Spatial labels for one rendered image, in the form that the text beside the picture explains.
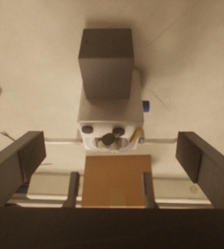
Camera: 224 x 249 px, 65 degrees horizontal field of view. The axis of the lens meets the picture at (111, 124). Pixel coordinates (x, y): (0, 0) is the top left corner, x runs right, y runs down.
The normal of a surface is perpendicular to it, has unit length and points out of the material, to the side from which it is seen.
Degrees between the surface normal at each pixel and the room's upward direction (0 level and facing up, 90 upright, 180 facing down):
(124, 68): 0
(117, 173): 90
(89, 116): 90
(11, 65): 0
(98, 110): 90
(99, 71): 0
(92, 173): 90
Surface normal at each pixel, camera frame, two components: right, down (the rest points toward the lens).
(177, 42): -0.01, 0.84
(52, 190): 0.10, -0.54
